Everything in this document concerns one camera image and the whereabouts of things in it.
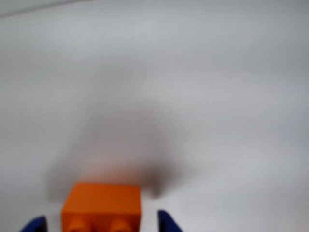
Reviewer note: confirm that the orange 2x2 block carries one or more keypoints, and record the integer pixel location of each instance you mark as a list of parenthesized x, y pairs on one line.
[(101, 203)]

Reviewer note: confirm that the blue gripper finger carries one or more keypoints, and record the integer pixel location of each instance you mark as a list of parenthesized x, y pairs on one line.
[(35, 224), (169, 222)]

